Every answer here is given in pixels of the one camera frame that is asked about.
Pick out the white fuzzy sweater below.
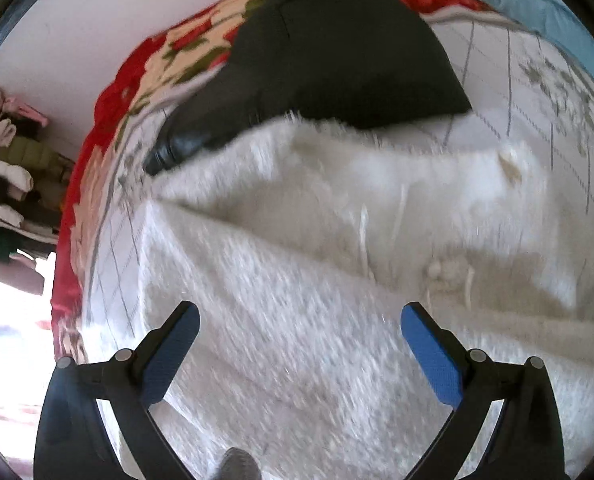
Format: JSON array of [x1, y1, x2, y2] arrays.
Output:
[[140, 119, 594, 479]]

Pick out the pile of clothes on shelf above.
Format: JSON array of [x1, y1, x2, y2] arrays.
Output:
[[0, 84, 76, 266]]

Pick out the white quilted floral sheet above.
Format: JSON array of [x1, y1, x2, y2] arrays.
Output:
[[81, 18, 594, 362]]

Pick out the red floral blanket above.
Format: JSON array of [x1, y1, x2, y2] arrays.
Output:
[[50, 0, 490, 358]]

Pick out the black garment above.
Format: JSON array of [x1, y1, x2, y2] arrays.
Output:
[[143, 0, 472, 176]]

